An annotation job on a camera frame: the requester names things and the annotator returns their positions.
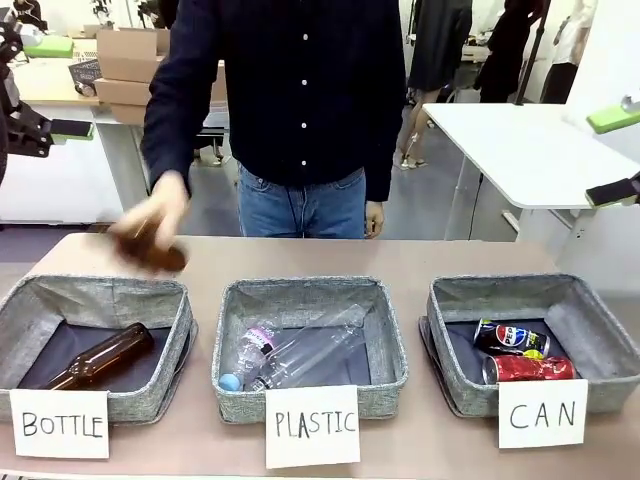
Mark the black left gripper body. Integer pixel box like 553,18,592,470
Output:
0,64,19,187

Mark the brown glass bottle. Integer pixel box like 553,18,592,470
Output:
113,219,190,275
46,321,156,392

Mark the black Pepsi can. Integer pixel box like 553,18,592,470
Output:
472,318,552,360

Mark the red crushed soda can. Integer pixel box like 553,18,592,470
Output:
481,353,578,386

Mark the small clear plastic bottle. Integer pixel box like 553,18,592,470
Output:
219,325,279,393

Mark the large clear plastic bottle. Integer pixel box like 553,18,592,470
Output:
243,301,375,392

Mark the person left forearm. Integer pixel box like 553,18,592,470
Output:
363,94,405,205

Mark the person right forearm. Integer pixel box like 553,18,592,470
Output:
140,54,214,197

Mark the grey fabric basket can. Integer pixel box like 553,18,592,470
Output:
418,271,640,419

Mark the grey fabric basket bottle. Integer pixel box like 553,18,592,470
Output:
0,273,200,426

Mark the paper label CAN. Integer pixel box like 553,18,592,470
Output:
497,379,590,450

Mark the grey fabric basket plastic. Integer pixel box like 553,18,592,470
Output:
211,275,409,426

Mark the person right hand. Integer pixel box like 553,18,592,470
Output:
108,170,193,262

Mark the person left hand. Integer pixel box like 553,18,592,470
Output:
364,200,388,241

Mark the white plastic crate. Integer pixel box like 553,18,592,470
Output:
64,38,99,62

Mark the wooden top desk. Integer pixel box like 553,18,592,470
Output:
8,56,103,106

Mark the black plastic crate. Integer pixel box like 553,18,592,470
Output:
66,58,104,87

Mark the white desk under boxes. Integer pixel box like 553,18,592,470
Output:
93,107,232,197

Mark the flat closed cardboard box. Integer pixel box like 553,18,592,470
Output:
109,102,150,127
93,77,153,107

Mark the open cardboard box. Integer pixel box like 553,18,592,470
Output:
95,26,172,85

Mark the bystander in white shirt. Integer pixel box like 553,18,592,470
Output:
541,0,600,105

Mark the black tripod pole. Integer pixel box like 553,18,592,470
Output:
513,0,552,106

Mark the large white table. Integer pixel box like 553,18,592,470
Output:
421,101,640,242

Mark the bystander in black clothes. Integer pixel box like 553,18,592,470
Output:
473,0,545,105

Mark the bystander in dark coat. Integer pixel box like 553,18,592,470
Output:
398,0,475,172

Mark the person in dark shirt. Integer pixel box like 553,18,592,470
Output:
141,0,407,240

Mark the paper label BOTTLE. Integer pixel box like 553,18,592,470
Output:
9,388,111,460

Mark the paper label PLASTIC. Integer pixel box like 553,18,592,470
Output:
264,384,362,470

